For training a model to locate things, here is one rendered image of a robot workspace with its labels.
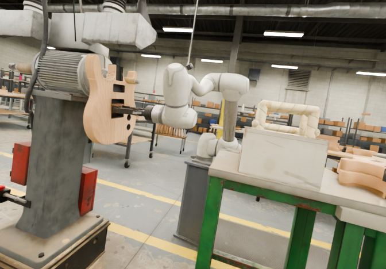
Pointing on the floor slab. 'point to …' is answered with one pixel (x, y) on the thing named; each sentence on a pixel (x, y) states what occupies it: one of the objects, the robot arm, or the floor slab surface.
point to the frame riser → (78, 252)
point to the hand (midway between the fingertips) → (118, 108)
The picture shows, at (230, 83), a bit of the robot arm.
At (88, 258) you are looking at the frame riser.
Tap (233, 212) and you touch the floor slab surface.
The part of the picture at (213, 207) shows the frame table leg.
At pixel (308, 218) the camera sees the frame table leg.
